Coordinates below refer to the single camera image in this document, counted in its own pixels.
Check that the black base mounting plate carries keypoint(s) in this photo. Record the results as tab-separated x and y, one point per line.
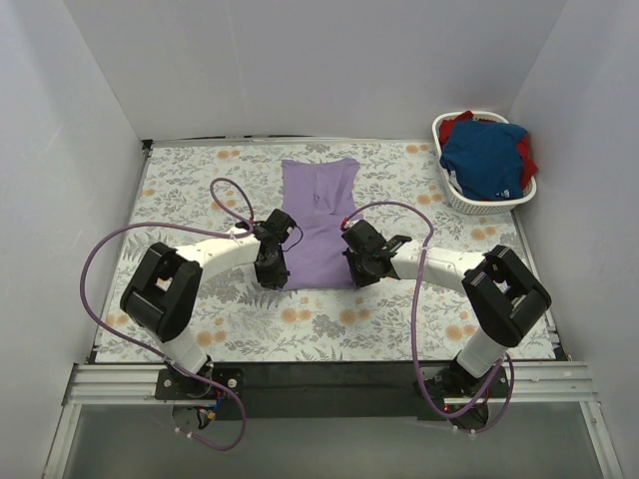
354	389

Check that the aluminium front frame rail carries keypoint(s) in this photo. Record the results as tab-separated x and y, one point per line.
534	381

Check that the blue t shirt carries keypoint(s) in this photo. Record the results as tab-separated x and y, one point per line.
482	160

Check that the floral patterned table mat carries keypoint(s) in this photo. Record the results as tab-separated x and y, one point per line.
236	320

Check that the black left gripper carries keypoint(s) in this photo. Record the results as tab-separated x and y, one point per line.
273	271

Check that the purple t shirt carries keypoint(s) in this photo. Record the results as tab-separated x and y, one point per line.
318	197

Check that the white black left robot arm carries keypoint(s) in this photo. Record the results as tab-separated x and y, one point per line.
161	295

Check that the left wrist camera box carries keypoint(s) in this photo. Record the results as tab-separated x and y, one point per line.
278	227

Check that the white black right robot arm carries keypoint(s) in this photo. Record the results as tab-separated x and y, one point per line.
506	297

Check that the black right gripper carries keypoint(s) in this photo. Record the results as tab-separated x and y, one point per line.
363	272

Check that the red t shirt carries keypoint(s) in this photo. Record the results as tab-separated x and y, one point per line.
443	127

